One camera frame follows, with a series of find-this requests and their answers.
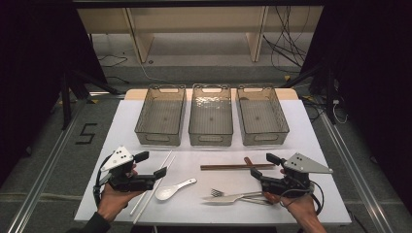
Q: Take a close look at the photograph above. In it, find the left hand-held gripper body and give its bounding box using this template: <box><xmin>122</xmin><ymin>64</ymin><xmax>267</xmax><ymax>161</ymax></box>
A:
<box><xmin>98</xmin><ymin>146</ymin><xmax>156</xmax><ymax>192</ymax></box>

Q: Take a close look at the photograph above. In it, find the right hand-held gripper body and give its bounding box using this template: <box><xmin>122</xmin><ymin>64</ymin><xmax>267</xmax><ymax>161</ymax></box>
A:
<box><xmin>260</xmin><ymin>152</ymin><xmax>334</xmax><ymax>199</ymax></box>

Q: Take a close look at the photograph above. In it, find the red-brown wooden spoon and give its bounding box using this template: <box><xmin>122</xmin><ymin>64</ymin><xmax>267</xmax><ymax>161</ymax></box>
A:
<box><xmin>243</xmin><ymin>156</ymin><xmax>281</xmax><ymax>206</ymax></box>

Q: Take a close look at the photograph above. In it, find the white ceramic spoon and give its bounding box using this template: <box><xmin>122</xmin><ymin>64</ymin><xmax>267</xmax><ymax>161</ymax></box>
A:
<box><xmin>154</xmin><ymin>178</ymin><xmax>198</xmax><ymax>202</ymax></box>

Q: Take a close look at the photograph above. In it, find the white chopstick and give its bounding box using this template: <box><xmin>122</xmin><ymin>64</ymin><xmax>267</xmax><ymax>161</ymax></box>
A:
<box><xmin>132</xmin><ymin>155</ymin><xmax>177</xmax><ymax>225</ymax></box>
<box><xmin>129</xmin><ymin>150</ymin><xmax>174</xmax><ymax>216</ymax></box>

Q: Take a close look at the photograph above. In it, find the smoky clear plastic bin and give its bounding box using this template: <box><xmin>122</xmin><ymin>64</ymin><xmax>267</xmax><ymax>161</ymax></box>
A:
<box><xmin>235</xmin><ymin>83</ymin><xmax>291</xmax><ymax>147</ymax></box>
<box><xmin>188</xmin><ymin>83</ymin><xmax>234</xmax><ymax>148</ymax></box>
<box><xmin>134</xmin><ymin>83</ymin><xmax>188</xmax><ymax>147</ymax></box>

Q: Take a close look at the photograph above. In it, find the silver metal fork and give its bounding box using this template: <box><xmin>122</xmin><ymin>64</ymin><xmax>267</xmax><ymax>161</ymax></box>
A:
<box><xmin>210</xmin><ymin>188</ymin><xmax>273</xmax><ymax>206</ymax></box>

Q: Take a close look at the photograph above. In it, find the silver metal knife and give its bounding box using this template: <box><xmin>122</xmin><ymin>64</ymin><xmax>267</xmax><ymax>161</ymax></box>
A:
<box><xmin>200</xmin><ymin>191</ymin><xmax>264</xmax><ymax>206</ymax></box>

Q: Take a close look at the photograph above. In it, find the person's left hand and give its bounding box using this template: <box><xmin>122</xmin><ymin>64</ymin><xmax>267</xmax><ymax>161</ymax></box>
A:
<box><xmin>96</xmin><ymin>163</ymin><xmax>144</xmax><ymax>223</ymax></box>

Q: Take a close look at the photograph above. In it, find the person's right hand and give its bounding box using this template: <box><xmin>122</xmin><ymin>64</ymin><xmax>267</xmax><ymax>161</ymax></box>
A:
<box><xmin>280</xmin><ymin>193</ymin><xmax>321</xmax><ymax>225</ymax></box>

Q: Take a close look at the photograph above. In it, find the white table sheet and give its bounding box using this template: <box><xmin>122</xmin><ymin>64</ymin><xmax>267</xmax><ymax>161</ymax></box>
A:
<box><xmin>74</xmin><ymin>98</ymin><xmax>353</xmax><ymax>226</ymax></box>

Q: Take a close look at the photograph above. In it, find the black metal stand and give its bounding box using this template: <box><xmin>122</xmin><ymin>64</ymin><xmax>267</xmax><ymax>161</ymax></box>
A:
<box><xmin>281</xmin><ymin>62</ymin><xmax>338</xmax><ymax>125</ymax></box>
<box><xmin>59</xmin><ymin>69</ymin><xmax>121</xmax><ymax>130</ymax></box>

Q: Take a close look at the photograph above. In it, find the black curtain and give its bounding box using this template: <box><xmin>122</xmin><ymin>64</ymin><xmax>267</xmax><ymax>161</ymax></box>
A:
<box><xmin>300</xmin><ymin>0</ymin><xmax>412</xmax><ymax>208</ymax></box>
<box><xmin>0</xmin><ymin>0</ymin><xmax>108</xmax><ymax>188</ymax></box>

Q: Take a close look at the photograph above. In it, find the beige wooden desk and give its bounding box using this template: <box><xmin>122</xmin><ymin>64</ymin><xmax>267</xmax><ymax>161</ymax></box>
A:
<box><xmin>77</xmin><ymin>5</ymin><xmax>325</xmax><ymax>64</ymax></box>

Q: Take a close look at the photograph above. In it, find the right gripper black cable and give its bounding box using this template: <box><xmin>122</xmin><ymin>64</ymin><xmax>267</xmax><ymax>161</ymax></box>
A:
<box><xmin>279</xmin><ymin>180</ymin><xmax>325</xmax><ymax>216</ymax></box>

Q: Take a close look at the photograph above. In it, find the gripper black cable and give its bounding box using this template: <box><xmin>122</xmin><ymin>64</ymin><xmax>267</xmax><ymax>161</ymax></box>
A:
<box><xmin>92</xmin><ymin>154</ymin><xmax>113</xmax><ymax>208</ymax></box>
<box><xmin>279</xmin><ymin>180</ymin><xmax>325</xmax><ymax>216</ymax></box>

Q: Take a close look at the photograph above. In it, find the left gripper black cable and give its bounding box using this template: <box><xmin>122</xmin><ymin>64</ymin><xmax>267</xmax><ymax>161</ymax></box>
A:
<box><xmin>92</xmin><ymin>154</ymin><xmax>113</xmax><ymax>208</ymax></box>

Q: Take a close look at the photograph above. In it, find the aluminium floor rail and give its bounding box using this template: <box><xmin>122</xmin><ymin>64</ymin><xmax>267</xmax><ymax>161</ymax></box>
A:
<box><xmin>6</xmin><ymin>96</ymin><xmax>86</xmax><ymax>233</ymax></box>
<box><xmin>319</xmin><ymin>111</ymin><xmax>395</xmax><ymax>233</ymax></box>

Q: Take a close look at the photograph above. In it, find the white floor cable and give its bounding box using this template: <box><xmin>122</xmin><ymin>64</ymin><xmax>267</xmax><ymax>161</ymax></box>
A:
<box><xmin>124</xmin><ymin>51</ymin><xmax>169</xmax><ymax>84</ymax></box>

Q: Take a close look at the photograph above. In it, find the black cable bundle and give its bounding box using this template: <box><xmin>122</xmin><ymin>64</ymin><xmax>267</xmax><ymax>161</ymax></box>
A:
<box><xmin>261</xmin><ymin>5</ymin><xmax>314</xmax><ymax>75</ymax></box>

